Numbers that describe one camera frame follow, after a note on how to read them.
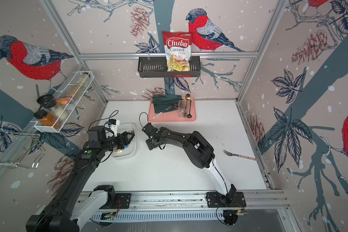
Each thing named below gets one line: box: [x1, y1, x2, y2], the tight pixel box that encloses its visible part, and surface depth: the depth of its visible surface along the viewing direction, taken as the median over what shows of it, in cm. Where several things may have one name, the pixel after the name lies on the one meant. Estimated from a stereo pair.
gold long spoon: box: [184, 93, 191, 109], surface depth 107 cm
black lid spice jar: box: [36, 94, 69, 121], surface depth 65 cm
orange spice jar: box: [33, 109, 62, 130], surface depth 64 cm
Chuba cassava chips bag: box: [161, 30, 193, 73], surface depth 85 cm
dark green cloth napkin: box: [151, 94, 183, 114], surface depth 120 cm
